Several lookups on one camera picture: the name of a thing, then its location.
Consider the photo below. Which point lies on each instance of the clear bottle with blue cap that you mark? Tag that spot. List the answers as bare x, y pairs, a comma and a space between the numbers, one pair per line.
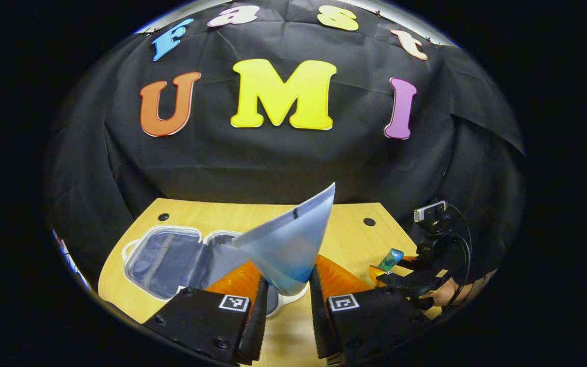
390, 258

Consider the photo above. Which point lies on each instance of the black backdrop cloth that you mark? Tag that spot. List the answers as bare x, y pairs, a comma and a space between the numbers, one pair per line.
273, 163

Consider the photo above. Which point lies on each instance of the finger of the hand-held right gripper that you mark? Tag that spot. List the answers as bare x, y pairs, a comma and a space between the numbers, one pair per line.
410, 283
418, 264

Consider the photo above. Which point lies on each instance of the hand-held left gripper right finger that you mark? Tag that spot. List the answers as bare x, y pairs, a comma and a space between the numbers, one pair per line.
318, 316

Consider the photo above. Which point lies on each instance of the white suitcase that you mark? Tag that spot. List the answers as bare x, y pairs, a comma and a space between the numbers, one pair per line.
166, 260

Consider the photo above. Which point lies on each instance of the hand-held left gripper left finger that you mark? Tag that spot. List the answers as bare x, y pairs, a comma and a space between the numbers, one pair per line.
260, 316

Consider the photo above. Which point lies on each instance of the blue and white panel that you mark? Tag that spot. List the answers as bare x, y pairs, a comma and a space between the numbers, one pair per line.
69, 260

